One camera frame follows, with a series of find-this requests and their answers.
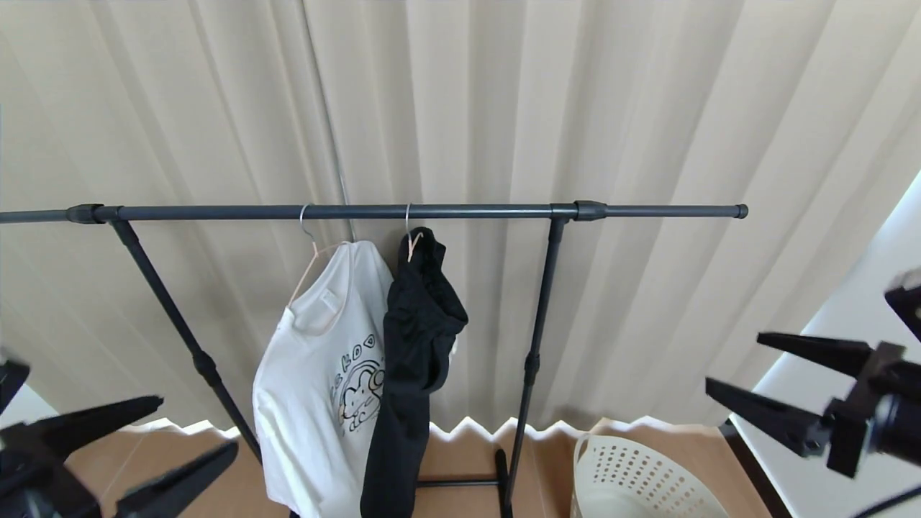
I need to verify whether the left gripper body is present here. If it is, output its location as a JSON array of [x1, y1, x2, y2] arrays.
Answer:
[[0, 423, 103, 518]]

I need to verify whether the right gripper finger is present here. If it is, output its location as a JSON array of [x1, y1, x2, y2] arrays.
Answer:
[[756, 332, 875, 378], [705, 378, 832, 458]]

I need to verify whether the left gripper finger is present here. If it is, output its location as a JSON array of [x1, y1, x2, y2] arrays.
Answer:
[[29, 395, 165, 458], [115, 440, 240, 518]]

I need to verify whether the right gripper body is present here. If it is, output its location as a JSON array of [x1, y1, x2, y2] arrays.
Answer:
[[824, 341, 921, 479]]

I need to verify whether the white garment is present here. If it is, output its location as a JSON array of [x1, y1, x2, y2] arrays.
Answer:
[[252, 240, 395, 518]]

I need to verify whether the black garment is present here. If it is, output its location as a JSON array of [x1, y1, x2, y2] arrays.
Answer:
[[360, 227, 469, 518]]

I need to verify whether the pink clothes hanger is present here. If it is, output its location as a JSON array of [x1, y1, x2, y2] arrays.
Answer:
[[286, 204, 353, 335], [404, 204, 425, 263]]

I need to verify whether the white laundry basket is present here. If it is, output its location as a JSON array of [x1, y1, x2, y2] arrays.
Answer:
[[572, 433, 732, 518]]

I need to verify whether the black clothes rack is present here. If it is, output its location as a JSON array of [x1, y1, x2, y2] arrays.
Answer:
[[0, 200, 750, 518]]

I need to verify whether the beige curtain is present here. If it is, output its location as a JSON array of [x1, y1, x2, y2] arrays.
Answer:
[[0, 0, 921, 436]]

